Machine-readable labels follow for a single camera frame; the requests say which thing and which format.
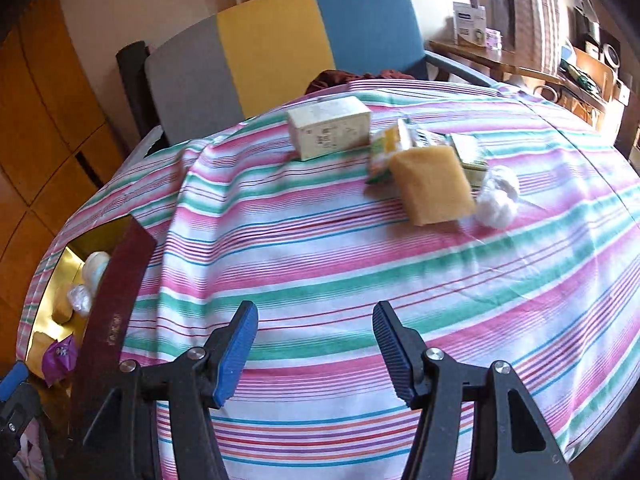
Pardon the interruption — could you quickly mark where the dark red cloth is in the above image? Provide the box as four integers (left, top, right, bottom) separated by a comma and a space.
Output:
305, 67, 416, 96

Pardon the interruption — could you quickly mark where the gold tin box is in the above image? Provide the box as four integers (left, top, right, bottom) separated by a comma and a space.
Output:
22, 214, 158, 441

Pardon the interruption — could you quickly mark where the yellow green snack packet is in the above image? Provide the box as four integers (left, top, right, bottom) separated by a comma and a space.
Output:
367, 119, 446, 183

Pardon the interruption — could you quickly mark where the white plastic-wrapped bundle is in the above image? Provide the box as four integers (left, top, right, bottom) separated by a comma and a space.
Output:
474, 165, 522, 228
67, 284, 96, 317

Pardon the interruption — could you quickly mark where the wooden cabinet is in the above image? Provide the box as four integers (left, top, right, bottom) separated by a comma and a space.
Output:
0, 0, 131, 341

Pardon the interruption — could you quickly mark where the striped tablecloth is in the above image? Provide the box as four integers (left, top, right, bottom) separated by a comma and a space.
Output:
15, 77, 640, 480

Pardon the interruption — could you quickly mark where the small green box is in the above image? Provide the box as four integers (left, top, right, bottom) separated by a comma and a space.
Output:
447, 132, 490, 193

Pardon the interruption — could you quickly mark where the striped curtain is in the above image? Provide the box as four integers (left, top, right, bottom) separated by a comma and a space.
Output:
500, 0, 571, 71

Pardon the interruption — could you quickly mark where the grey yellow blue chair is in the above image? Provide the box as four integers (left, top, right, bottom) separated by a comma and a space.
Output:
142, 0, 501, 148

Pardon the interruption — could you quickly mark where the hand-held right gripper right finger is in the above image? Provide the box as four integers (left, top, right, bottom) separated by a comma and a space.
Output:
372, 301, 576, 480

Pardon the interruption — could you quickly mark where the white foam piece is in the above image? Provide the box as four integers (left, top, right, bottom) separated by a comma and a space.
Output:
127, 127, 171, 158

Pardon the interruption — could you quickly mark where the black rolled mat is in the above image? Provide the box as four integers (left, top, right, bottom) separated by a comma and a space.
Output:
116, 42, 156, 136

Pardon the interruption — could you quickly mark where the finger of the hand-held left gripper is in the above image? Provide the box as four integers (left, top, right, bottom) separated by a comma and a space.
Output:
0, 361, 30, 401

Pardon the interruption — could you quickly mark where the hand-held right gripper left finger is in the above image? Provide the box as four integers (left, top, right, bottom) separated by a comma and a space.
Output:
62, 301, 259, 480

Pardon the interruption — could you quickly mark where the white carton with blue label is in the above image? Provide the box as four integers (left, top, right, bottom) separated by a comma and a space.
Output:
452, 0, 488, 48

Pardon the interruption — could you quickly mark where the purple packet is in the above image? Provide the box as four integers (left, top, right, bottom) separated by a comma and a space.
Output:
42, 335, 78, 386

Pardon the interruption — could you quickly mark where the white cardboard box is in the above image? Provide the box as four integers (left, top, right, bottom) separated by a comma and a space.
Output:
286, 96, 373, 162

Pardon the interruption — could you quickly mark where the wooden side desk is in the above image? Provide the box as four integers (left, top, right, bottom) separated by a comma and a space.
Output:
427, 40, 626, 146

